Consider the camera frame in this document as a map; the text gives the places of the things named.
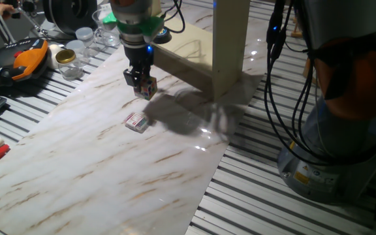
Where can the wooden slat rack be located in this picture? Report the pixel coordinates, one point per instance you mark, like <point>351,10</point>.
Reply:
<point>296,29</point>

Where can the white egg-shaped bottle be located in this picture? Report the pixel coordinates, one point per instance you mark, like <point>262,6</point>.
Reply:
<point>53,53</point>

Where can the beige wooden shelf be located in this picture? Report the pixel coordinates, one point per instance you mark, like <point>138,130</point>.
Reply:
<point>228,49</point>

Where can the person's bare hand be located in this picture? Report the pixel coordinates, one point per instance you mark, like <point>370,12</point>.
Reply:
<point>5,9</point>

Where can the glass jar gold lid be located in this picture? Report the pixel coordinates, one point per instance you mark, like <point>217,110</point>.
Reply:
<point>68,67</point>

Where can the clear glass mug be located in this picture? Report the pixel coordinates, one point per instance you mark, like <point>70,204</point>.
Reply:
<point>104,36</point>

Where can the white marble pattern sheet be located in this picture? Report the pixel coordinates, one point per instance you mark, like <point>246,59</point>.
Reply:
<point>77,169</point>

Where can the black round spool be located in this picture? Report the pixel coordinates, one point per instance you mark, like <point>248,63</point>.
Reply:
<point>67,14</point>

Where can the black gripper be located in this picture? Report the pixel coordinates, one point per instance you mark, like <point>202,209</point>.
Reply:
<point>139,60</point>

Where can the red white card box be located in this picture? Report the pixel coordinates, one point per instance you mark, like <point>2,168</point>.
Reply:
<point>136,122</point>

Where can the white rubik's cube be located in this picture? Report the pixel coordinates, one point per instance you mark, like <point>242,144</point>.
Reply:
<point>146,88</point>

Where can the orange black teach pendant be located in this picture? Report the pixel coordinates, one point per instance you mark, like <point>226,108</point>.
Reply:
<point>18,62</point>

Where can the translucent plastic container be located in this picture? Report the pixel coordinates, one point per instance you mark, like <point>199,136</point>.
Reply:
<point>75,47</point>
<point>84,36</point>

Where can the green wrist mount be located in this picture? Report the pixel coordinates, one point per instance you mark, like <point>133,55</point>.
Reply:
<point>149,26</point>

